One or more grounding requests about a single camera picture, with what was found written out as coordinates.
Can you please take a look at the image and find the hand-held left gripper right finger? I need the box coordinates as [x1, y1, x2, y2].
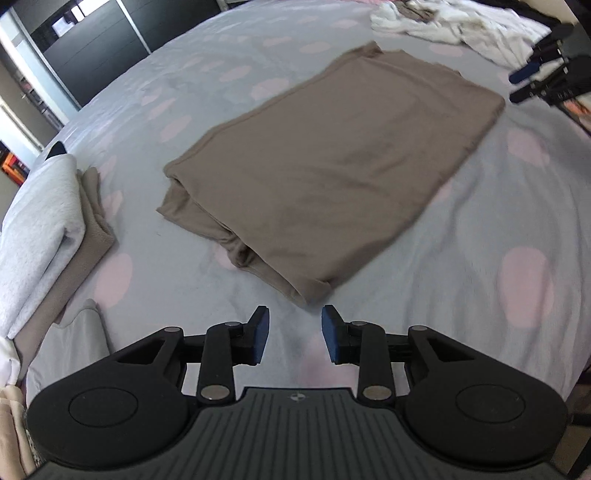
[321, 304, 478, 406]

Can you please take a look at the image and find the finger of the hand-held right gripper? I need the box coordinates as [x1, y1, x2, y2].
[508, 41, 566, 86]
[509, 69, 571, 104]

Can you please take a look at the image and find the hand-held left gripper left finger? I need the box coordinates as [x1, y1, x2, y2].
[111, 305, 271, 406]

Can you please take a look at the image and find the taupe shirt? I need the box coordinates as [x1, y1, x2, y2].
[156, 41, 506, 306]

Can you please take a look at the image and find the white crumpled garment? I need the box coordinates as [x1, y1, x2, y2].
[369, 0, 552, 70]

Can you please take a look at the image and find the striped garment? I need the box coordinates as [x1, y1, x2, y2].
[399, 2, 455, 24]

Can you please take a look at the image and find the grey pink-dotted bed sheet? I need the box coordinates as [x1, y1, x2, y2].
[18, 0, 591, 416]

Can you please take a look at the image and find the folded light grey shirt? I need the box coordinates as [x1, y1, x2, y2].
[25, 299, 114, 398]

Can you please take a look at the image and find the folded taupe fleece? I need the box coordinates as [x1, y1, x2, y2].
[18, 167, 116, 344]

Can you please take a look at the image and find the folded white-grey sweater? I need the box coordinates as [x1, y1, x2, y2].
[0, 153, 88, 340]

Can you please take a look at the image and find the folded white garment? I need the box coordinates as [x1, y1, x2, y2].
[0, 337, 24, 388]

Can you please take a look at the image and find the folded beige sweater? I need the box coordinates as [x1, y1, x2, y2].
[0, 385, 35, 480]

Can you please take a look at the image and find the orange shelf unit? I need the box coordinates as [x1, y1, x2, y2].
[0, 141, 33, 188]

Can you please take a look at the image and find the black wardrobe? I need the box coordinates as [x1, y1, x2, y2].
[14, 0, 222, 109]

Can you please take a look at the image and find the white door frame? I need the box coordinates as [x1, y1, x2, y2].
[0, 18, 84, 153]

